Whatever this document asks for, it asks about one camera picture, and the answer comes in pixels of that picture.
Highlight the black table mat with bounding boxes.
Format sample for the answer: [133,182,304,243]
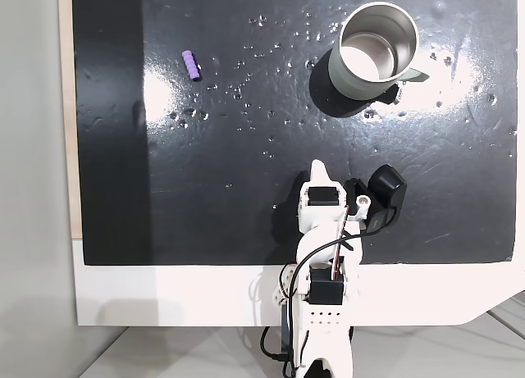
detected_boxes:
[71,0,518,267]

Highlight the red and white motor wires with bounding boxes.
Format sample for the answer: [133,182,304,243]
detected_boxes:
[277,263,299,303]

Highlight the purple ribbed pen grip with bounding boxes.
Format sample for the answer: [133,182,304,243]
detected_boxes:
[181,49,203,83]

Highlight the pale wooden board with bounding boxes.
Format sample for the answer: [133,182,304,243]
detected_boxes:
[57,0,85,242]

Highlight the steel cup with handle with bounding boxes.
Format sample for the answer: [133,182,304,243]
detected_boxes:
[326,1,431,102]

